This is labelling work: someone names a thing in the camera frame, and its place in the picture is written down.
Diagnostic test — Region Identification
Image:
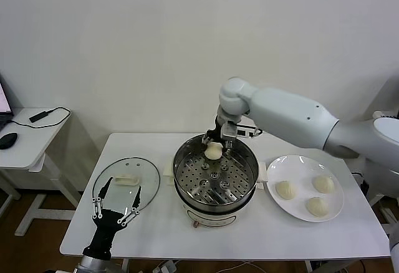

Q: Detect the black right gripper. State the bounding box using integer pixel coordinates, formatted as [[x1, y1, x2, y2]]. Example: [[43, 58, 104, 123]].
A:
[[201, 116, 233, 156]]

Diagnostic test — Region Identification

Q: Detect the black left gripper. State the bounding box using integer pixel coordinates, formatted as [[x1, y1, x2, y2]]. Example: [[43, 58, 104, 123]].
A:
[[82, 176, 142, 260]]

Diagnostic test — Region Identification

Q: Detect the white steamed baozi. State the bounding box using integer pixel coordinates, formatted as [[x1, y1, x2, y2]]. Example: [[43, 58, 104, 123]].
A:
[[305, 196, 330, 218], [312, 175, 335, 194], [276, 180, 296, 199], [204, 142, 223, 161]]

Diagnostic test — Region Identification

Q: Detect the round glass pot lid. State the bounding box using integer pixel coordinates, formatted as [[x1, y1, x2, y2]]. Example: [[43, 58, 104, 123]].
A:
[[92, 156, 161, 217]]

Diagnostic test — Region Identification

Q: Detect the perforated steel steamer basket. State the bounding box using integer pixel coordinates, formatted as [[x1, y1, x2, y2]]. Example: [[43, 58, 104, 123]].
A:
[[173, 133, 259, 207]]

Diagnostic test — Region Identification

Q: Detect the white electric cooker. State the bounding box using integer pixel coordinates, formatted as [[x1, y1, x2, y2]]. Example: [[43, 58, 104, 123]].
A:
[[162, 157, 269, 228]]

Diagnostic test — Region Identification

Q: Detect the white round plate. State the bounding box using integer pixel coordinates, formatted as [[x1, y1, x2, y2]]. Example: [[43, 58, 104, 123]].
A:
[[266, 155, 345, 223]]

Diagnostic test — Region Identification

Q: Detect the white power strip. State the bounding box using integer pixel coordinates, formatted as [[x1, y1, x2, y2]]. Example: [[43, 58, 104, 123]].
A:
[[155, 259, 178, 273]]

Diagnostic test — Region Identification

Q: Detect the white side table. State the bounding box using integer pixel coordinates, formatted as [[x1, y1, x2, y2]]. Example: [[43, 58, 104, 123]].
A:
[[0, 108, 84, 236]]

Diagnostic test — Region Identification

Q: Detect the black adapter box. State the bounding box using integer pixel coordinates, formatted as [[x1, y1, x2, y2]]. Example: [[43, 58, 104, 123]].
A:
[[29, 110, 52, 123]]

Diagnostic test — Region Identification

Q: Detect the black computer mouse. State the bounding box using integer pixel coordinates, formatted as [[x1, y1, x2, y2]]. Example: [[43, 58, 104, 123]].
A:
[[0, 132, 19, 151]]

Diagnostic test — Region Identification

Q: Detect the open laptop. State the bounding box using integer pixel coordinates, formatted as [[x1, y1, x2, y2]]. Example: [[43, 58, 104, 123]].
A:
[[0, 74, 15, 130]]

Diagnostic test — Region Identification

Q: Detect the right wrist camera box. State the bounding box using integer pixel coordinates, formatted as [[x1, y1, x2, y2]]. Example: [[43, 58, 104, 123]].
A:
[[221, 122, 250, 139]]

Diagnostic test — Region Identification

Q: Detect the black adapter cable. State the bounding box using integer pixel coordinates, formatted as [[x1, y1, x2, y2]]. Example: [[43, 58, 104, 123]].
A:
[[6, 107, 72, 129]]

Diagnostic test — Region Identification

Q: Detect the black cable at stand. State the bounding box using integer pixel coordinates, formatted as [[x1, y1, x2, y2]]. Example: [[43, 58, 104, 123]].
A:
[[352, 171, 372, 199]]

